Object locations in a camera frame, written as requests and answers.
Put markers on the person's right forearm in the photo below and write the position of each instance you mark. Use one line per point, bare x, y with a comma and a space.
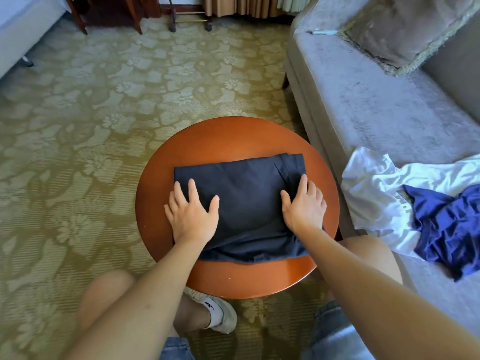
397, 303

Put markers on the navy T-shirt white chest emblem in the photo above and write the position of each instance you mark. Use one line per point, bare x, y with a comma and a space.
240, 198

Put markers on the brown fringed cushion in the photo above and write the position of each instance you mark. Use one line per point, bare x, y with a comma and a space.
412, 30

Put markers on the white sheer curtain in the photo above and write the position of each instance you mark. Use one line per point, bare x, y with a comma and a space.
294, 2

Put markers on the white T-shirt dark print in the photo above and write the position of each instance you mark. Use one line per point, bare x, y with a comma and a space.
375, 191

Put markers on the person's right hand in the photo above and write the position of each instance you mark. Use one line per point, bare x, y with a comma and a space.
304, 210

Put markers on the blue denim shorts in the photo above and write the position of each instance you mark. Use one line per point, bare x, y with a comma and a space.
337, 337

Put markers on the plain royal blue T-shirt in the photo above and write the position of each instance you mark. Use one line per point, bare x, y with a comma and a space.
450, 228

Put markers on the black valet stand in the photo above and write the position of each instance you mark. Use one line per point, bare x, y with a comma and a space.
189, 17

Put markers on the small white flat object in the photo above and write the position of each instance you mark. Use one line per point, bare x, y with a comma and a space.
323, 32

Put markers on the dark wooden wall panel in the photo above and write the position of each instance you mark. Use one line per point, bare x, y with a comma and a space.
151, 3

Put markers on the beige curtain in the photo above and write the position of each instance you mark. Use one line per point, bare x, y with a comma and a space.
241, 3

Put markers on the round wooden table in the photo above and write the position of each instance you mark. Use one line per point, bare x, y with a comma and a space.
225, 135

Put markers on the person's left forearm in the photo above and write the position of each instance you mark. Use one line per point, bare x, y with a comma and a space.
135, 311

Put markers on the grey velvet chaise sofa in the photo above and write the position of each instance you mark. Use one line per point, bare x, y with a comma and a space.
360, 93

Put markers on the person's right leg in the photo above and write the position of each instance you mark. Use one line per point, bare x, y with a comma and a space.
371, 255

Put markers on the white sneaker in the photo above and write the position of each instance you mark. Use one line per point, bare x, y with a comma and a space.
217, 307

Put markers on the white bed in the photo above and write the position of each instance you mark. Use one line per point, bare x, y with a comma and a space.
22, 26

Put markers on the person's left hand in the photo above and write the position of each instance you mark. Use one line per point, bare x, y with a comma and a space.
191, 217

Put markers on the dark wooden nightstand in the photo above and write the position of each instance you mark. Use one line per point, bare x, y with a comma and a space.
105, 5

